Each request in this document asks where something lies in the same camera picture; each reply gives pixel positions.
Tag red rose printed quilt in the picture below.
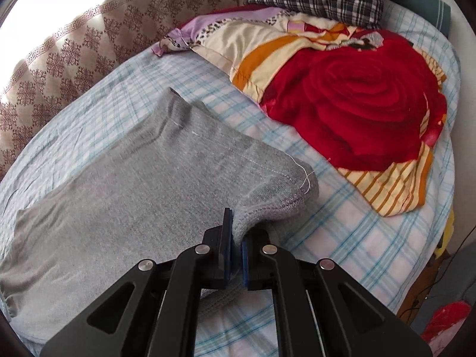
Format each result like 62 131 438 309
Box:
152 5 449 218

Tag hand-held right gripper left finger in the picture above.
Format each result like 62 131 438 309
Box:
39 208 233 357

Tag yellow object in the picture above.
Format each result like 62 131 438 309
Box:
433 210 456 259

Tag red plastic bag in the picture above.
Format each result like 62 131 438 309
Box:
420 301 472 346

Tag wooden bedside cabinet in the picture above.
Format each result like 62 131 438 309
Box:
396 255 452 324

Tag plaid blue bed sheet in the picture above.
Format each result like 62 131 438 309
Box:
0 0 462 357

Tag grey pants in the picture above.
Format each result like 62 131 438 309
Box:
0 87 320 343

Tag brown patterned curtain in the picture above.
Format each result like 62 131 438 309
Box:
0 0 242 179

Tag teal headboard cushion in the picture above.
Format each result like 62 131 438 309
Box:
398 0 451 36

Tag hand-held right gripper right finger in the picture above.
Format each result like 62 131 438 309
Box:
242 230 434 357

